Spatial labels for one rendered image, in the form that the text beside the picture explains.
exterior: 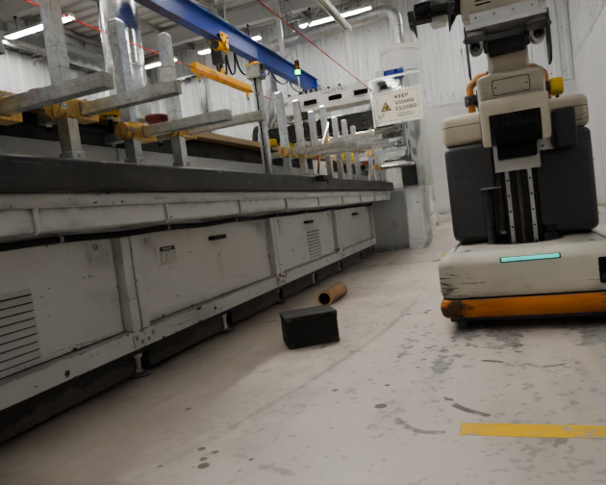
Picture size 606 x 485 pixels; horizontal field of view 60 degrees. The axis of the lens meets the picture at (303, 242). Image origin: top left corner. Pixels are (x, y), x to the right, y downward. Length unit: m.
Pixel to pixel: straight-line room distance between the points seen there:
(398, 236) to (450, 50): 7.05
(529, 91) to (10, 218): 1.63
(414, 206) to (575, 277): 3.60
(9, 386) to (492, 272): 1.51
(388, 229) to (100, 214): 4.35
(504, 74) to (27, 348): 1.73
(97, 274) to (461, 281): 1.24
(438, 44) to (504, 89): 10.14
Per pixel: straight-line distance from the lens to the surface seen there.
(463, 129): 2.27
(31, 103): 1.26
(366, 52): 12.39
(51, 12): 1.56
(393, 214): 5.59
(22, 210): 1.36
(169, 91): 1.35
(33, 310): 1.66
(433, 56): 12.11
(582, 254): 1.95
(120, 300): 1.92
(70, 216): 1.46
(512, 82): 2.03
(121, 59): 1.72
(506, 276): 1.94
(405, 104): 5.48
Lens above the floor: 0.49
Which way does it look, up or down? 3 degrees down
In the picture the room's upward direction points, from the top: 7 degrees counter-clockwise
